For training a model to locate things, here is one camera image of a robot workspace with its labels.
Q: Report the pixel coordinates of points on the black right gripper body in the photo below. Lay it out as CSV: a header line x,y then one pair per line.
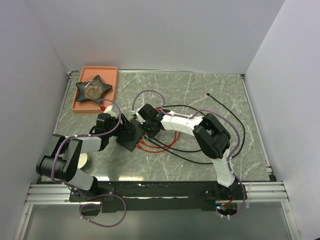
x,y
148,129

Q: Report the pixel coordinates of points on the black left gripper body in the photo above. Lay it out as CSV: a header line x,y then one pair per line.
x,y
117,128

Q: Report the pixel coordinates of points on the black network switch box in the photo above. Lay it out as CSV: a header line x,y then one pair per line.
x,y
130,139

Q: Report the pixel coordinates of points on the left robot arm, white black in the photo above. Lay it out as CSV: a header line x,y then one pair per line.
x,y
60,158

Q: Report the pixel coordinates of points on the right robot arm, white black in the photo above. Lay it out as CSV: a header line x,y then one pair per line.
x,y
211,136

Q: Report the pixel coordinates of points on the dark star-shaped dish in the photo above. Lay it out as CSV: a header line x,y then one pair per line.
x,y
92,90

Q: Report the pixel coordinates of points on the white round tape roll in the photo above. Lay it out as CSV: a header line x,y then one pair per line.
x,y
83,160

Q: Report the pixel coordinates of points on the orange plastic tray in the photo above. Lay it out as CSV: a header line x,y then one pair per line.
x,y
109,75

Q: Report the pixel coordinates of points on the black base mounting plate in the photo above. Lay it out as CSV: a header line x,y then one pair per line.
x,y
159,195

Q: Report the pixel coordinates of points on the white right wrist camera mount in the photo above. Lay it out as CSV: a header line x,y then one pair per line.
x,y
138,116

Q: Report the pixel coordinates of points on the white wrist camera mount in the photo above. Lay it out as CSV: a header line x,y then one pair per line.
x,y
138,116
108,110

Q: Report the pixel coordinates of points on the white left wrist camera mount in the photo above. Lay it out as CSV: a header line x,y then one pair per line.
x,y
108,110

